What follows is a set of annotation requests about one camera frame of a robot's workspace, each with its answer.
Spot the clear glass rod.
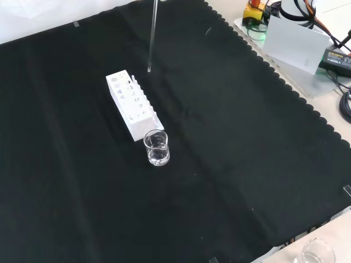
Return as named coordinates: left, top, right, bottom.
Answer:
left=146, top=0, right=160, bottom=73

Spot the white test tube rack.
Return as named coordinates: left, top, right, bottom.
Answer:
left=105, top=70, right=165, bottom=142

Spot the clear glass beaker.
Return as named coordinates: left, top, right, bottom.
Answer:
left=143, top=129, right=171, bottom=167
left=295, top=237, right=337, bottom=263

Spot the black bench cloth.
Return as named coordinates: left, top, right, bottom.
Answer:
left=0, top=0, right=351, bottom=263

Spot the yellow stop button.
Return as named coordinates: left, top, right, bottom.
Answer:
left=242, top=0, right=265, bottom=28

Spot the pale white board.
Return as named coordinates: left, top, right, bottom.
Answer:
left=262, top=14, right=331, bottom=76

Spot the black power adapter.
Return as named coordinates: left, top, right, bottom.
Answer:
left=318, top=47, right=351, bottom=79

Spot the black tripod leg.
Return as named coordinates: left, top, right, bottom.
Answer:
left=330, top=28, right=351, bottom=54

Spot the dark green cable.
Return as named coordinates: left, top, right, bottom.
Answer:
left=246, top=23, right=268, bottom=42

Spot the grey base plate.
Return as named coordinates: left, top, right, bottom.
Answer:
left=233, top=15, right=351, bottom=98

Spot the black cable bundle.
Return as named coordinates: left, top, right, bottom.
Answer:
left=339, top=89, right=351, bottom=124

